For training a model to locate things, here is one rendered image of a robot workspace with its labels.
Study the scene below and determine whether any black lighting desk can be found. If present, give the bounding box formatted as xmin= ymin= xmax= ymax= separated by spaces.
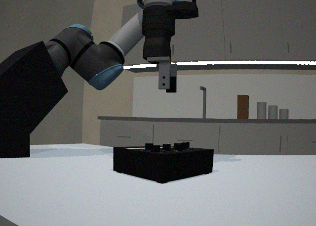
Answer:
xmin=113 ymin=142 xmax=214 ymax=183

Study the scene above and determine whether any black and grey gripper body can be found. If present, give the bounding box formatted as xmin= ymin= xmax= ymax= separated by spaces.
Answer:
xmin=142 ymin=0 xmax=198 ymax=61

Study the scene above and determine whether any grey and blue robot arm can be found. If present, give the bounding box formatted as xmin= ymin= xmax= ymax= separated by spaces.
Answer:
xmin=45 ymin=0 xmax=144 ymax=90

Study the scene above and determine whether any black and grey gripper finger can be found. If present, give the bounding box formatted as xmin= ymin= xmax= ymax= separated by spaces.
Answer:
xmin=147 ymin=57 xmax=170 ymax=90
xmin=156 ymin=63 xmax=177 ymax=92

